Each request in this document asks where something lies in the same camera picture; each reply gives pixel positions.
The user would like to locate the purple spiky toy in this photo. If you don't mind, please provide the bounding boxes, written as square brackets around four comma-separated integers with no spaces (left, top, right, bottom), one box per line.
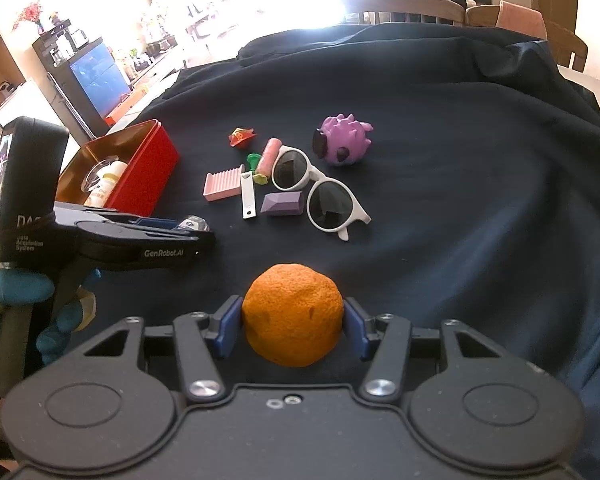
[312,115,374,167]

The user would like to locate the red origami toy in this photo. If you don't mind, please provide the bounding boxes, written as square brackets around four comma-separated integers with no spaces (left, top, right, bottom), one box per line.
[228,127,257,149]

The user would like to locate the black cabinet with blue panel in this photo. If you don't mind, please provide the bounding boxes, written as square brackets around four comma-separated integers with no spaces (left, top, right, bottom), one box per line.
[32,35,133,141]

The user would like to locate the purple block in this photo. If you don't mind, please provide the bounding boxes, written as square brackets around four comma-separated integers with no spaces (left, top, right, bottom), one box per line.
[260,191,303,219]

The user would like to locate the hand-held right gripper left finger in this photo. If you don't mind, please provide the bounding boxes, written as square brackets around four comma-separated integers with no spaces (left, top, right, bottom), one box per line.
[82,296,244,402]

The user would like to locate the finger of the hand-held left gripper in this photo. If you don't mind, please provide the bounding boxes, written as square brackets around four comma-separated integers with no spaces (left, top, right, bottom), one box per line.
[55,202,212,235]
[77,223,217,272]

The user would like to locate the dark blue cloth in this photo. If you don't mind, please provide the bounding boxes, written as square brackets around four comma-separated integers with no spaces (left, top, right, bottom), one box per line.
[55,24,600,411]

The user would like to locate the wooden chair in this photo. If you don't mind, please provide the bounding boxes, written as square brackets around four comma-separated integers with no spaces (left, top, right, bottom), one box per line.
[467,2,588,72]
[340,0,468,27]

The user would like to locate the pink tube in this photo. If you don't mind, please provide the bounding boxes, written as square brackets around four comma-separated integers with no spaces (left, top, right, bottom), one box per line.
[258,138,282,175]

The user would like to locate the white sunglasses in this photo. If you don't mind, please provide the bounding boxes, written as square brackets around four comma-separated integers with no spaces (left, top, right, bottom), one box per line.
[270,146,372,242]

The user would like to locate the pink cloth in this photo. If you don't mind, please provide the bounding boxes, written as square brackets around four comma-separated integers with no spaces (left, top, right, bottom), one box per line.
[497,1,548,41]

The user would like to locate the pink ribbed block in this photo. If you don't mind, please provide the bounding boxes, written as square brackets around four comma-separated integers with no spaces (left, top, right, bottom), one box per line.
[203,164,246,203]

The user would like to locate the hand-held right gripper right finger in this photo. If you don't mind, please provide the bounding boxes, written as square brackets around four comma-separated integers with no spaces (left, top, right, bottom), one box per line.
[344,298,502,402]

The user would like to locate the orange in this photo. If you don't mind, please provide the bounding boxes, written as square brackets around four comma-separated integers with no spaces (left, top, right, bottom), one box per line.
[241,262,344,367]

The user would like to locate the red tin box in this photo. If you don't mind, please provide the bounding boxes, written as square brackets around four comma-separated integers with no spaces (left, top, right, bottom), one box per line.
[56,119,182,211]

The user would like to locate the white bottle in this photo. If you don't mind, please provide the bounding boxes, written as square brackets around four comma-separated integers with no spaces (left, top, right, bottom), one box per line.
[85,160,129,207]

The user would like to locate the person's left hand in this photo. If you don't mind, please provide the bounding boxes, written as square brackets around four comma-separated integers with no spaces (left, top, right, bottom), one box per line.
[0,264,102,401]

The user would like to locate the wooden shelf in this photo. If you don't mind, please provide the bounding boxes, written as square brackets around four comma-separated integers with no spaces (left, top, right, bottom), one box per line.
[0,7,26,126]

